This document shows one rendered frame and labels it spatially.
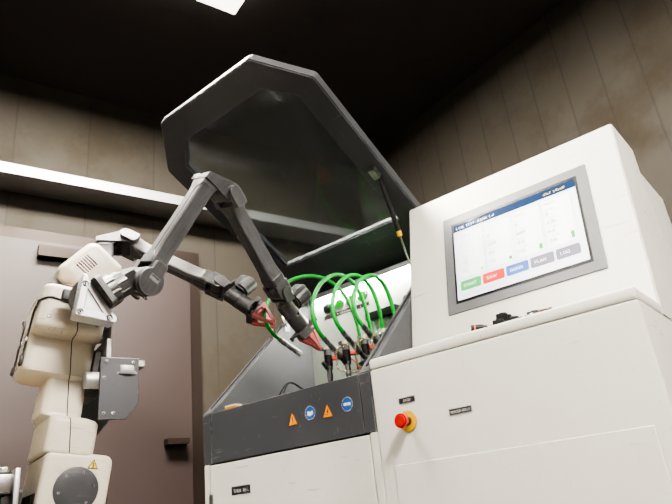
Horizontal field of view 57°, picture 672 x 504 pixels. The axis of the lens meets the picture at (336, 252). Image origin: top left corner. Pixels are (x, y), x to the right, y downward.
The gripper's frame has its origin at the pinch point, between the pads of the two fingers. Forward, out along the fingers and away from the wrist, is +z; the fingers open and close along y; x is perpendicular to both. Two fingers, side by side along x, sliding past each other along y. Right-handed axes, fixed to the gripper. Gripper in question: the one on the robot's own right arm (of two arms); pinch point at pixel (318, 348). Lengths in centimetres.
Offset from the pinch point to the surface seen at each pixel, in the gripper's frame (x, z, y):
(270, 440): -1.6, 6.8, -36.7
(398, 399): -48, 11, -26
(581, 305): -97, 9, -10
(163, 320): 161, -32, 48
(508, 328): -80, 8, -14
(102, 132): 170, -145, 102
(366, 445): -36, 16, -35
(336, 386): -28.0, 2.6, -24.8
